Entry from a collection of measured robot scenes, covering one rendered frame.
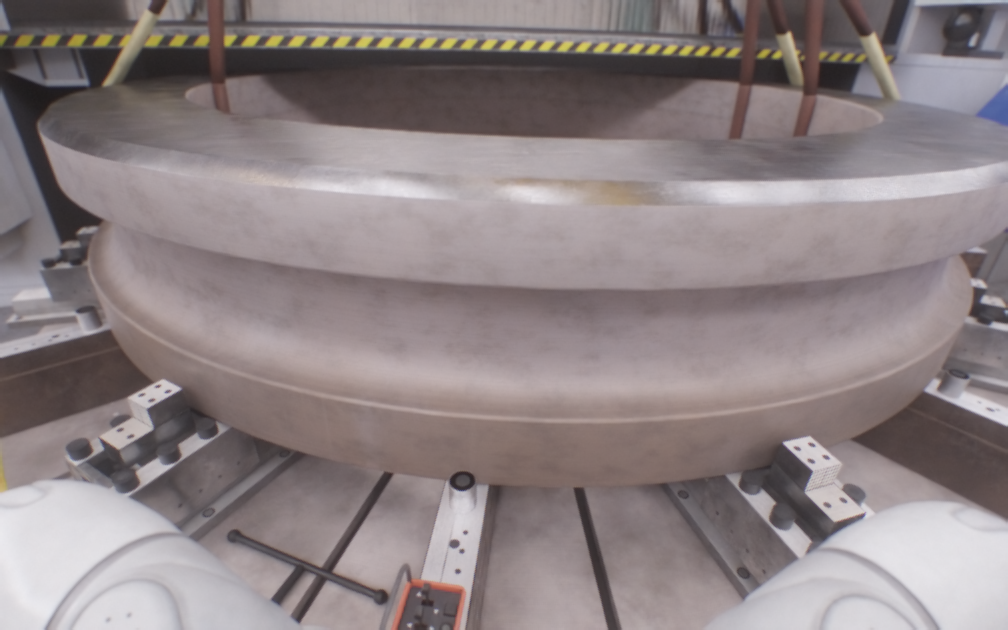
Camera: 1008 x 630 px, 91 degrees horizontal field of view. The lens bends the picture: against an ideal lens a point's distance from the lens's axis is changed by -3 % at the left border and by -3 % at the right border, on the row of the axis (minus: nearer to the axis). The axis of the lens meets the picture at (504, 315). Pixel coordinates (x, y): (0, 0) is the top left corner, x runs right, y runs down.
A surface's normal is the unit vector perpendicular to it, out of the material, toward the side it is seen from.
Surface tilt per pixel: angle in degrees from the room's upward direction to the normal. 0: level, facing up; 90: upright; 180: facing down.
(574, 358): 77
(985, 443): 90
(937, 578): 15
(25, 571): 25
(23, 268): 90
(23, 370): 90
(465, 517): 0
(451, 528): 0
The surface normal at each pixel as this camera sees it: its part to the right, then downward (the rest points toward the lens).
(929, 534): -0.04, -0.96
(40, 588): -0.02, -0.54
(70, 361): 0.63, 0.39
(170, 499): 0.88, 0.25
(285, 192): -0.27, 0.46
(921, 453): -0.77, 0.29
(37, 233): 0.24, 0.47
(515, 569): 0.03, -0.88
